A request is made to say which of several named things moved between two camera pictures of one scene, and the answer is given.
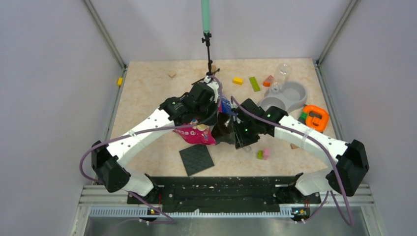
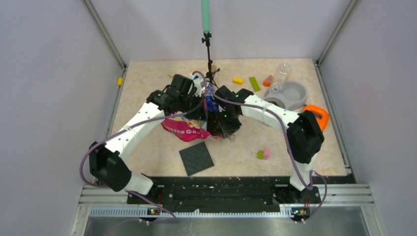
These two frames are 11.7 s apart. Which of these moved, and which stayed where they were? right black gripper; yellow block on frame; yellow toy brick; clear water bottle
Moved: right black gripper
Stayed: clear water bottle; yellow block on frame; yellow toy brick
